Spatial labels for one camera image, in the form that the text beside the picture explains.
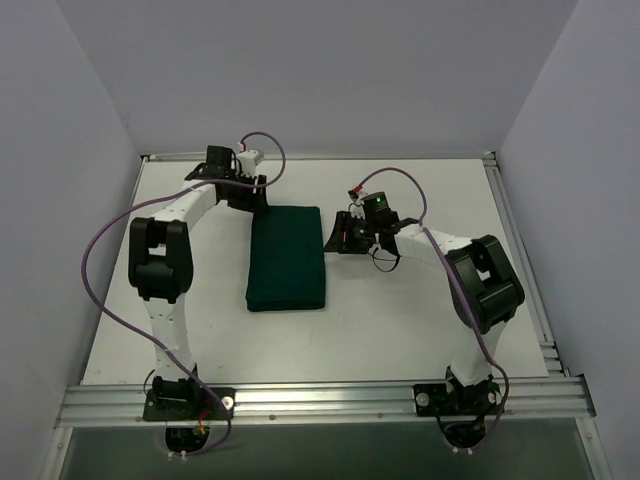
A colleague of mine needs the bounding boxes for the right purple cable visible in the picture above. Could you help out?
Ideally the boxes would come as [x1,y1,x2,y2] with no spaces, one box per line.
[352,167,511,449]

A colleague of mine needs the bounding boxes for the front aluminium rail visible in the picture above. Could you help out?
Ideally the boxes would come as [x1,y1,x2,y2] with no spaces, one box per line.
[55,376,596,428]

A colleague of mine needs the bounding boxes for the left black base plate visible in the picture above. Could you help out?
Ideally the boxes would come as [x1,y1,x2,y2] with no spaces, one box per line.
[142,385,234,422]

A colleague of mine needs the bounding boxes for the green surgical cloth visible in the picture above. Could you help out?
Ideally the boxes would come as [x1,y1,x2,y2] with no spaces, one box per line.
[245,206,326,313]

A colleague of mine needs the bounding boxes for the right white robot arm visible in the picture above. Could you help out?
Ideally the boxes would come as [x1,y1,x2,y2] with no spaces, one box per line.
[324,187,525,413]

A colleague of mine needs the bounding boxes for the back aluminium rail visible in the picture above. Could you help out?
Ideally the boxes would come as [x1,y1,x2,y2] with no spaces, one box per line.
[141,151,498,163]

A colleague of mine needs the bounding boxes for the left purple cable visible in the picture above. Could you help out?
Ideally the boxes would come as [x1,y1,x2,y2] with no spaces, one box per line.
[81,130,287,459]

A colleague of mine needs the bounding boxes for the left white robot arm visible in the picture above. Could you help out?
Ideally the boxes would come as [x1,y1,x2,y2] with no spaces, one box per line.
[128,146,268,419]

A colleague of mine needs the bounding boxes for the purple cable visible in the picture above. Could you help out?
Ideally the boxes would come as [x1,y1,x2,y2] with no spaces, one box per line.
[81,130,287,459]
[352,167,511,449]

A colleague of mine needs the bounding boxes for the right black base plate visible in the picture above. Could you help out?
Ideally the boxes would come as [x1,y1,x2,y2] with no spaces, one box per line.
[412,380,502,417]

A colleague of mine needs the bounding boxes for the aluminium frame rail right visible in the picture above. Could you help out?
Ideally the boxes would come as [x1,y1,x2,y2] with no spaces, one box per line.
[482,152,570,377]

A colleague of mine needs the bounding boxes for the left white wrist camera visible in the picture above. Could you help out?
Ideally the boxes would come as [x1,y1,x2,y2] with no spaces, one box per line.
[236,149,264,177]

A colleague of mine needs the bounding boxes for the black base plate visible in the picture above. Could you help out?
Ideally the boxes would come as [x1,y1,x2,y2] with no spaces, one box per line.
[142,385,234,422]
[412,380,502,417]

